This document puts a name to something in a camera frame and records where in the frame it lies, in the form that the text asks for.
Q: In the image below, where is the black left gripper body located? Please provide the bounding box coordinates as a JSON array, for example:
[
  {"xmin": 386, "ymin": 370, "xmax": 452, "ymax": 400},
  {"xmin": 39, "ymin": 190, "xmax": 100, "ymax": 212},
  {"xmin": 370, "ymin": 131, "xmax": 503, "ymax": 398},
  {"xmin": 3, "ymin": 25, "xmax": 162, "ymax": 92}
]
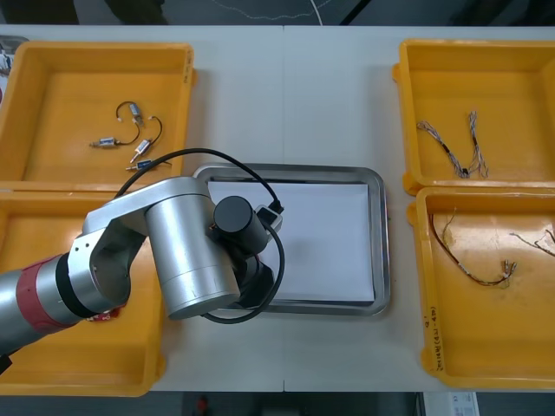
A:
[{"xmin": 233, "ymin": 254, "xmax": 275, "ymax": 309}]

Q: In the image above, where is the small metal solenoid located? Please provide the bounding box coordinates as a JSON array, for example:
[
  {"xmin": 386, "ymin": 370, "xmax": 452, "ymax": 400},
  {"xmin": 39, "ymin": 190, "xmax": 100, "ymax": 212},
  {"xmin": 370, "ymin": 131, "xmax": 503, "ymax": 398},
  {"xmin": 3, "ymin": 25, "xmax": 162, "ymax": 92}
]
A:
[
  {"xmin": 89, "ymin": 128, "xmax": 139, "ymax": 151},
  {"xmin": 115, "ymin": 101, "xmax": 147, "ymax": 127},
  {"xmin": 133, "ymin": 116, "xmax": 164, "ymax": 160},
  {"xmin": 125, "ymin": 158, "xmax": 174, "ymax": 172}
]

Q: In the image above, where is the white sheet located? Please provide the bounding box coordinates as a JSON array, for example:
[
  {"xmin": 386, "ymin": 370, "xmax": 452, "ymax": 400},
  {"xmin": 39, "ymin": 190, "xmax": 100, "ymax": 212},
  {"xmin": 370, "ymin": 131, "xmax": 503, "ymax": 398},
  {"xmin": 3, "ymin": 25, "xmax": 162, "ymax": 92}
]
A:
[{"xmin": 206, "ymin": 180, "xmax": 376, "ymax": 303}]

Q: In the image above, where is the steel tray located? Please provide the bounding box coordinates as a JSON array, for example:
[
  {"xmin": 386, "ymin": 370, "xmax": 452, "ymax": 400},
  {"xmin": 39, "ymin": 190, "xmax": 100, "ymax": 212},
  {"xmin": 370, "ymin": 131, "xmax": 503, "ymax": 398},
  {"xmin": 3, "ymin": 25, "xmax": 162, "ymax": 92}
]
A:
[{"xmin": 193, "ymin": 162, "xmax": 391, "ymax": 318}]

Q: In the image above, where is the yellow-orange plastic bin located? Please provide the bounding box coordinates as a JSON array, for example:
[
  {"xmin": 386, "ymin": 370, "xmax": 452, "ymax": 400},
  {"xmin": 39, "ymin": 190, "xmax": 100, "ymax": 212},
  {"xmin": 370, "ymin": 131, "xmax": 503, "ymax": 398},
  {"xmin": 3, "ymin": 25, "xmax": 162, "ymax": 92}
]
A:
[
  {"xmin": 392, "ymin": 38, "xmax": 555, "ymax": 197},
  {"xmin": 0, "ymin": 41, "xmax": 199, "ymax": 194},
  {"xmin": 0, "ymin": 188, "xmax": 168, "ymax": 398},
  {"xmin": 407, "ymin": 186, "xmax": 555, "ymax": 391}
]

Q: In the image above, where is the white labelled box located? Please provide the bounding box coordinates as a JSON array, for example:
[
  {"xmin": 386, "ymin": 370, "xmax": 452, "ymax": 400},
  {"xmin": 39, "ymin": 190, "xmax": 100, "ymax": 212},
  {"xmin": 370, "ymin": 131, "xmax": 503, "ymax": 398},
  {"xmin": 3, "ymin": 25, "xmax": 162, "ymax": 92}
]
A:
[{"xmin": 415, "ymin": 392, "xmax": 480, "ymax": 416}]

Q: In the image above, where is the printed paper box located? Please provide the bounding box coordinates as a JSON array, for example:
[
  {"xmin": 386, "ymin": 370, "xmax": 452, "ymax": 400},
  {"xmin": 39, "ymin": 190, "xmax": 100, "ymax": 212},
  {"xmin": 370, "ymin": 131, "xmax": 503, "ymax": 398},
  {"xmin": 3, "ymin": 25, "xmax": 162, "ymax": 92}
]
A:
[{"xmin": 0, "ymin": 35, "xmax": 29, "ymax": 105}]

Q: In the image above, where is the blue-white twisted wire harness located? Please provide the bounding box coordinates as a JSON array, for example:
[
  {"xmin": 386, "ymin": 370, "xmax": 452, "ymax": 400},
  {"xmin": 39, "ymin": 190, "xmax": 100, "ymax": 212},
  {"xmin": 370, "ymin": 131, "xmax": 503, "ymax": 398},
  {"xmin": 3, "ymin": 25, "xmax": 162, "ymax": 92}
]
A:
[
  {"xmin": 416, "ymin": 121, "xmax": 470, "ymax": 179},
  {"xmin": 467, "ymin": 111, "xmax": 490, "ymax": 179}
]

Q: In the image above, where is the red-black wire harness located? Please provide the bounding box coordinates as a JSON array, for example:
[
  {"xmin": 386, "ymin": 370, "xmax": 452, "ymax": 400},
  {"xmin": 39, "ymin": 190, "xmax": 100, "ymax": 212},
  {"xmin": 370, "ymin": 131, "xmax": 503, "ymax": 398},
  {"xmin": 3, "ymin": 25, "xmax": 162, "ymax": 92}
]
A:
[{"xmin": 428, "ymin": 207, "xmax": 519, "ymax": 288}]

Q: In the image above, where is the white cable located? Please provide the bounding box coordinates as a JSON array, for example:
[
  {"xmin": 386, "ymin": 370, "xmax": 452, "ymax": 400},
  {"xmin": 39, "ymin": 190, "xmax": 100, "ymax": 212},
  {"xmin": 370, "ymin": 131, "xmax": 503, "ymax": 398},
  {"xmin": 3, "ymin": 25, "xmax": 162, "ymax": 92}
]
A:
[{"xmin": 216, "ymin": 0, "xmax": 331, "ymax": 27}]

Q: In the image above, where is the thin grey wire harness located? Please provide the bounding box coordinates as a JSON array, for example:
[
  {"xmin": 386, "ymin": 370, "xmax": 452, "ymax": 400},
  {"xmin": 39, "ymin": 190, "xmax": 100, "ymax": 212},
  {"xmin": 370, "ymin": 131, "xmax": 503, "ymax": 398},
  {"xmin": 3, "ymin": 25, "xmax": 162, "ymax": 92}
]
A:
[{"xmin": 510, "ymin": 228, "xmax": 555, "ymax": 257}]

